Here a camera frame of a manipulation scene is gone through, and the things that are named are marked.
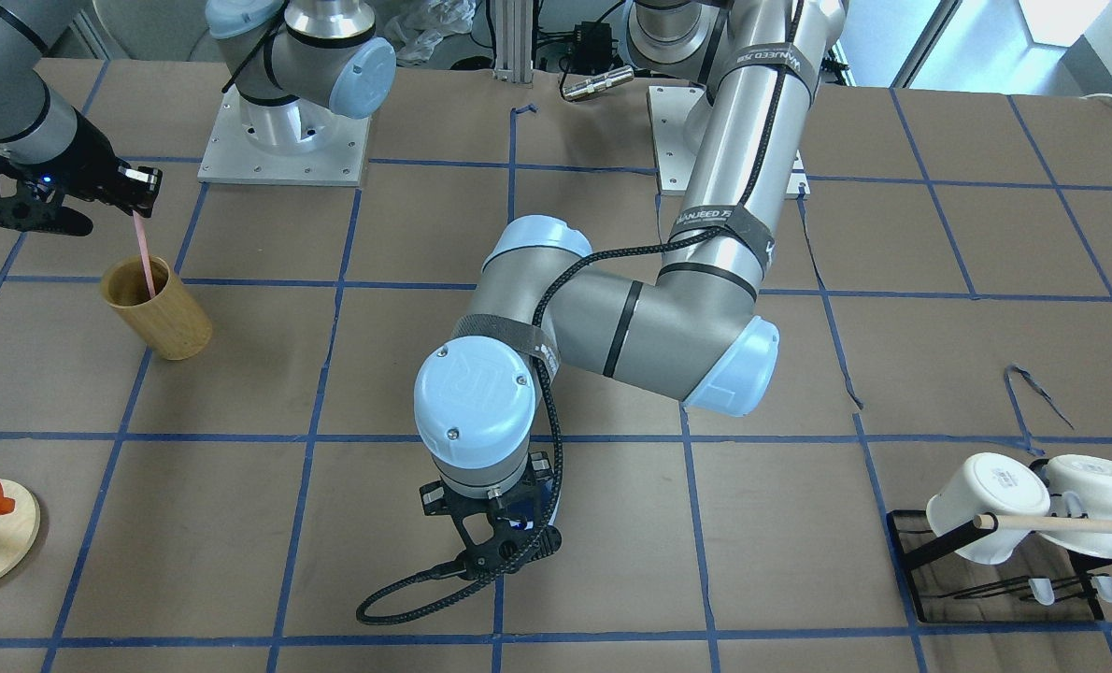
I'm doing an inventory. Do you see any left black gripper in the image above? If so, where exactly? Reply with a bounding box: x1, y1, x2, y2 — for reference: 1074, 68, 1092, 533
420, 454, 562, 578

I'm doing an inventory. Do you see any pink chopstick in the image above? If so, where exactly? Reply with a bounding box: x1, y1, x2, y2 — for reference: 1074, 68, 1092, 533
132, 210, 156, 301

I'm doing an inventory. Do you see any black braided cable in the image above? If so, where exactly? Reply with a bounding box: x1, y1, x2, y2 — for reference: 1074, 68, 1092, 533
355, 0, 805, 625

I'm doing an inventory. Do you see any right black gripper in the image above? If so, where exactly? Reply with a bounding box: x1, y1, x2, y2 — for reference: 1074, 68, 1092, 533
0, 151, 163, 236

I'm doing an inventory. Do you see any bamboo cylinder holder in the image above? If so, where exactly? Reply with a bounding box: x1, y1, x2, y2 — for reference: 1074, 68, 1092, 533
100, 255, 214, 362

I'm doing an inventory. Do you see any black wire mug rack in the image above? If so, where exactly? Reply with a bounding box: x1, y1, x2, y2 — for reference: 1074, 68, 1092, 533
888, 457, 1112, 623

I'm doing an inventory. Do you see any black power adapter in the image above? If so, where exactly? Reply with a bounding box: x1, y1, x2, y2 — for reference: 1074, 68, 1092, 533
559, 21, 615, 75

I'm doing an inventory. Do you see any white mug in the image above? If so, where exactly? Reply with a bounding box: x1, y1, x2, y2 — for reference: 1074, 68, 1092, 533
1039, 454, 1112, 560
926, 452, 1050, 536

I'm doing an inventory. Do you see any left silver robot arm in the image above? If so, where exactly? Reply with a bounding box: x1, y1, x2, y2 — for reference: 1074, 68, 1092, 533
414, 1, 848, 582

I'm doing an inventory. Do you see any aluminium frame post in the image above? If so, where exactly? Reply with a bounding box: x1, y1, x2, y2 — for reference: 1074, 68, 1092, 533
485, 0, 537, 88

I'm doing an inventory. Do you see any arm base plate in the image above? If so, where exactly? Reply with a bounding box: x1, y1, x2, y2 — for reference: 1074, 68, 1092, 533
649, 85, 771, 202
197, 89, 371, 187

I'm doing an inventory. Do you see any round wooden cup stand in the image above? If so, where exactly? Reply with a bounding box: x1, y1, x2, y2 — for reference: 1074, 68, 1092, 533
0, 479, 42, 578

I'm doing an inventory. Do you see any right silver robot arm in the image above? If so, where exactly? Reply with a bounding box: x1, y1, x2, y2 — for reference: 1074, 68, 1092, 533
0, 1, 395, 236

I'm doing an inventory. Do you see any silver cylindrical connector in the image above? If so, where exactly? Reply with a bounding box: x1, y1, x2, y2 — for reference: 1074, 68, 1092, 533
560, 65, 634, 102

